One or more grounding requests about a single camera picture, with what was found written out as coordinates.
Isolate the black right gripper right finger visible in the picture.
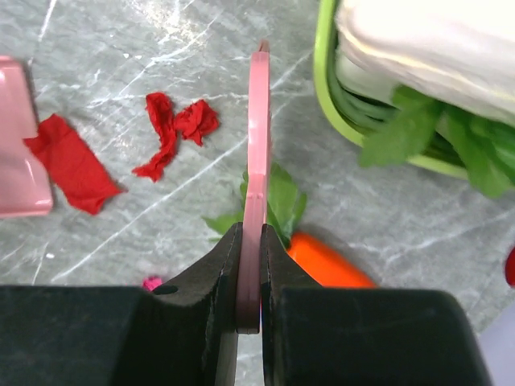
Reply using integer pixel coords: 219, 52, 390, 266
260, 225, 492, 385

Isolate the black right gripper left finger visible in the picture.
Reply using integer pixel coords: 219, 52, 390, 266
1, 224, 242, 385

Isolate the pink plastic brush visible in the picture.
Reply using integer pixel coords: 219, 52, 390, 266
235, 39, 271, 335

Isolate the pink plastic dustpan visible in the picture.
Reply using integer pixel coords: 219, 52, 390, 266
1, 56, 53, 218

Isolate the large red paper scrap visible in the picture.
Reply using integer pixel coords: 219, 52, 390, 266
23, 114, 123, 216

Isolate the toy carrot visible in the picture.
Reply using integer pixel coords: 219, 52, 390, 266
204, 162, 377, 289

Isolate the small magenta paper ball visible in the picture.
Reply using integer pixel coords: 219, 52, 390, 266
142, 276, 163, 292

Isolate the red chili toy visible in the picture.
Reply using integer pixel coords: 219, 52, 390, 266
505, 247, 515, 288

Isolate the curved red paper scrap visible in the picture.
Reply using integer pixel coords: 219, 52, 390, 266
132, 92, 220, 183

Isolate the white bok choy toy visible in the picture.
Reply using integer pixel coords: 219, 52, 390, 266
335, 1, 514, 198

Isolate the green plastic tray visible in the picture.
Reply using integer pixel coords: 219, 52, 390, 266
313, 1, 467, 179

